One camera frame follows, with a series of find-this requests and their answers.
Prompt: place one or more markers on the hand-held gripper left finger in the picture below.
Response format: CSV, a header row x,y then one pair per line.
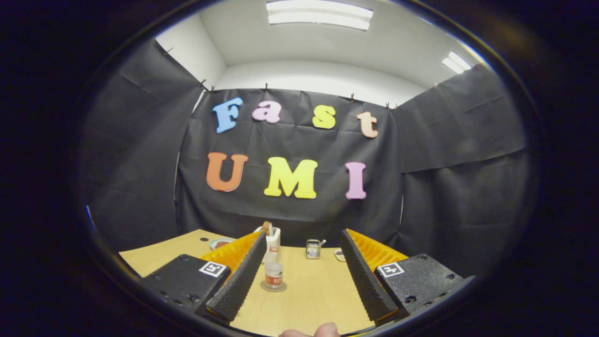
x,y
241,281

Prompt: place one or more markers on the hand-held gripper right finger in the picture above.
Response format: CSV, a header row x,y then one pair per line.
x,y
365,281

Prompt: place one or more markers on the clear plastic juice bottle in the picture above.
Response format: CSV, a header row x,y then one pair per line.
x,y
273,274

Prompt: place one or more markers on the round brown coaster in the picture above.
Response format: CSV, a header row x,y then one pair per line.
x,y
282,287

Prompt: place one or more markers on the white divided dish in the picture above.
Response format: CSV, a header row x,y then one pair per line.
x,y
340,255

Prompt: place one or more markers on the brown meat slice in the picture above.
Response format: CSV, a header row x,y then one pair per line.
x,y
221,244

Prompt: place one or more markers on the pale green plate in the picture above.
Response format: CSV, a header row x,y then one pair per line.
x,y
214,242

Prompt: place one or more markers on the wooden table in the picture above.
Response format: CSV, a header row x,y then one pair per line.
x,y
318,290

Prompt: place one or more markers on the white toaster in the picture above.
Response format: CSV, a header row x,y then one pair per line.
x,y
275,239

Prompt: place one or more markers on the brown bread slice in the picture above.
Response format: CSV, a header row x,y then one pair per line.
x,y
267,228

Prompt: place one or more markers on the black backdrop cloth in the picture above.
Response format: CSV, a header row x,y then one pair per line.
x,y
290,215

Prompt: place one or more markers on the small ceiling light panel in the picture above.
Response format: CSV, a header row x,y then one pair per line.
x,y
456,62

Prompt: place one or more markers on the long ceiling light panel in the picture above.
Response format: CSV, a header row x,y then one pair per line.
x,y
318,14

